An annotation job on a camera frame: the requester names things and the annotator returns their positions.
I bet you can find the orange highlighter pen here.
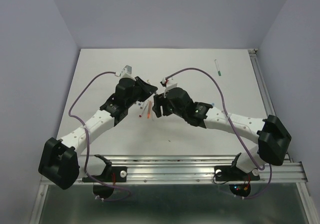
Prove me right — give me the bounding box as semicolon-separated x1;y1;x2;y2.
147;101;152;119

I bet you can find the red capped marker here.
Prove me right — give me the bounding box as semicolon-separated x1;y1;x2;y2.
139;100;149;118

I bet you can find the green capped marker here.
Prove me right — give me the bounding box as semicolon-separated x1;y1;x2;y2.
214;59;222;76

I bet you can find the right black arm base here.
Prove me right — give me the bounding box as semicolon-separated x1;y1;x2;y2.
212;153;260;184

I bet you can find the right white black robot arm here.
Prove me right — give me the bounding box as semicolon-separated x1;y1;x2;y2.
152;87;292;179

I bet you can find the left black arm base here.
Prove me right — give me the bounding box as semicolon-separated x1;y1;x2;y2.
87;154;128;184

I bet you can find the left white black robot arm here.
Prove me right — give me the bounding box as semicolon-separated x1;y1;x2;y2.
38;77;158;190

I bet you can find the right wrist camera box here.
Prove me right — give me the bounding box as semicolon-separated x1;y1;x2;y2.
160;77;178;95

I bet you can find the right side aluminium rail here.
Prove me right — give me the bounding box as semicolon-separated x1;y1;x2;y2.
248;50;276;119

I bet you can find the aluminium rail frame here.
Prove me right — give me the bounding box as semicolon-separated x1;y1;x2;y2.
30;155;320;223

